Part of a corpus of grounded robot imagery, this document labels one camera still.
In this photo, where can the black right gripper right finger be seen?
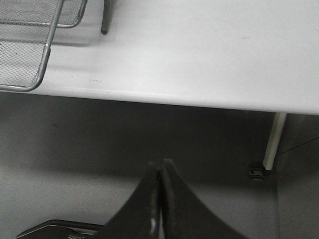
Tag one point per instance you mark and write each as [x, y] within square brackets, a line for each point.
[184, 215]

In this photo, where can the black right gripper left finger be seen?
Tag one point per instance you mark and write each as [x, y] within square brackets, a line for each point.
[139, 217]

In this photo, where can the silver mesh tray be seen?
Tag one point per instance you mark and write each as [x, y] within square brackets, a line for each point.
[69, 12]
[27, 29]

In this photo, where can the black caster wheel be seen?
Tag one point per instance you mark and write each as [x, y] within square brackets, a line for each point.
[256, 171]

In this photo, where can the white table leg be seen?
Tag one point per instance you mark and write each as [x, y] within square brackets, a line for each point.
[274, 140]

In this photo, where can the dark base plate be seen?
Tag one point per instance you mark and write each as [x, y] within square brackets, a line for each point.
[60, 229]

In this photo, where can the silver wire rack frame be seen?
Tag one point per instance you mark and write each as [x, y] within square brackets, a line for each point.
[106, 16]

